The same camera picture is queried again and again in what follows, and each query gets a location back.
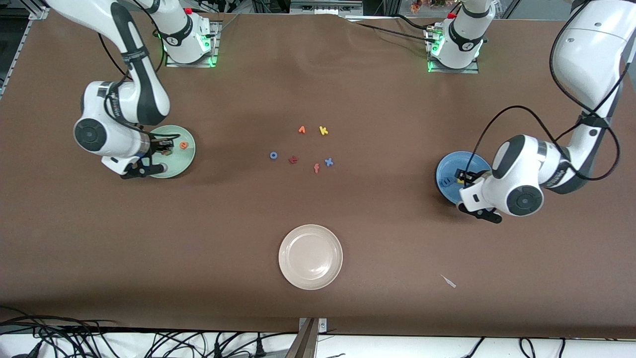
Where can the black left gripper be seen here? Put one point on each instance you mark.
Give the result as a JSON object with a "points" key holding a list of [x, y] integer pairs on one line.
{"points": [[469, 176]]}

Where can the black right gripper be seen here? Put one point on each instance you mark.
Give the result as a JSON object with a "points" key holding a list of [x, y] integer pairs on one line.
{"points": [[158, 145]]}

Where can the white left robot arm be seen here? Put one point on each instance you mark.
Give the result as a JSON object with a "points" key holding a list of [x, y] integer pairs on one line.
{"points": [[521, 200]]}

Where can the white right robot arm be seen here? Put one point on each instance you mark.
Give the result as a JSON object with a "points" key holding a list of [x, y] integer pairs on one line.
{"points": [[90, 134]]}

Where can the blue plate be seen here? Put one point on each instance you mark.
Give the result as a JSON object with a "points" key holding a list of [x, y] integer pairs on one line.
{"points": [[449, 166]]}

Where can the green plate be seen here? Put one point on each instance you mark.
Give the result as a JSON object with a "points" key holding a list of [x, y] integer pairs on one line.
{"points": [[181, 161]]}

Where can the small grey paper scrap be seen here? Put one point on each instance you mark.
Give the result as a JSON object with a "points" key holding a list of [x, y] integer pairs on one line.
{"points": [[448, 281]]}

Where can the brown table cover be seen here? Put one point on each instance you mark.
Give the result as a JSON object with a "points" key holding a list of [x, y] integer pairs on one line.
{"points": [[318, 74]]}

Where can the beige plate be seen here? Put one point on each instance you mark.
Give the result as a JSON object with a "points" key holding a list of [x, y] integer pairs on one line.
{"points": [[310, 257]]}

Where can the orange flowers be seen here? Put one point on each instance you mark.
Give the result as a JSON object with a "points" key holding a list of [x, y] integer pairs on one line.
{"points": [[416, 6]]}

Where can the grey power strip box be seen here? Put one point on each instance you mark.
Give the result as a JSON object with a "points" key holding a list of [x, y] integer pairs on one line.
{"points": [[323, 7]]}

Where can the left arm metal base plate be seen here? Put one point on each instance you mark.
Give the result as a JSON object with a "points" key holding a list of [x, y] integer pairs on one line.
{"points": [[472, 70]]}

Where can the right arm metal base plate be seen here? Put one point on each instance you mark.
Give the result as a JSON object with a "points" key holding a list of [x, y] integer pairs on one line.
{"points": [[215, 42]]}

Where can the aluminium profile post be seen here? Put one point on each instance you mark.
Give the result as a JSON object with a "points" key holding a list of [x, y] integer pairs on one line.
{"points": [[304, 343]]}

